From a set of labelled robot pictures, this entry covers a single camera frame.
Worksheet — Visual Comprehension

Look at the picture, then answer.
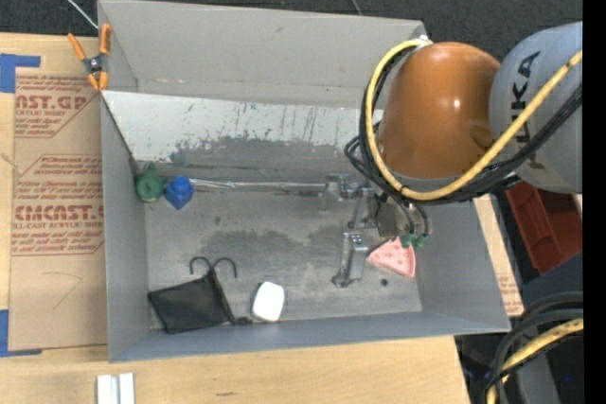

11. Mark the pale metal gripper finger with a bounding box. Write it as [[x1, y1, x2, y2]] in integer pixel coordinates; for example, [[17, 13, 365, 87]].
[[317, 173, 363, 212], [330, 230, 369, 289]]

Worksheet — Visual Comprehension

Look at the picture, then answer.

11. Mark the pink wedge toy slice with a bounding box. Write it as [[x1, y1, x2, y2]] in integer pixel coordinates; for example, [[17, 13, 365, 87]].
[[366, 237, 418, 281]]

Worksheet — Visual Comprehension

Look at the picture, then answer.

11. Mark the grey metal bin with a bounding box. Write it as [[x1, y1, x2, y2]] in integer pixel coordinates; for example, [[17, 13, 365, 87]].
[[97, 0, 512, 363]]

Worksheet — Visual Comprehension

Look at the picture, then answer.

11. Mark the white rounded block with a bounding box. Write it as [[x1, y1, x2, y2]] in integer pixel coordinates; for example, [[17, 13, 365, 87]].
[[251, 281, 287, 324]]

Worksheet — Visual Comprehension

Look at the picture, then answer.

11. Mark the blue toy block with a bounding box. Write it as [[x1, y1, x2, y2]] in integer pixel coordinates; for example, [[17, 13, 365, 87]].
[[164, 175, 195, 211]]

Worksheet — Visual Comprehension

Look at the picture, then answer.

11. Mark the green toy figure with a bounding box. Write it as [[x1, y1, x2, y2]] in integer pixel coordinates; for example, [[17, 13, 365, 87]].
[[134, 162, 168, 204]]

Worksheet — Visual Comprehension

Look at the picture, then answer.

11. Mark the brown cardboard board red print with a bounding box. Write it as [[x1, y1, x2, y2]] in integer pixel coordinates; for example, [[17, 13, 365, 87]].
[[0, 31, 526, 359]]

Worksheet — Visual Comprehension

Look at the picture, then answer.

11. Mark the black drawstring pouch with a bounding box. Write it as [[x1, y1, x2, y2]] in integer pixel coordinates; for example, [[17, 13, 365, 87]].
[[147, 255, 253, 336]]

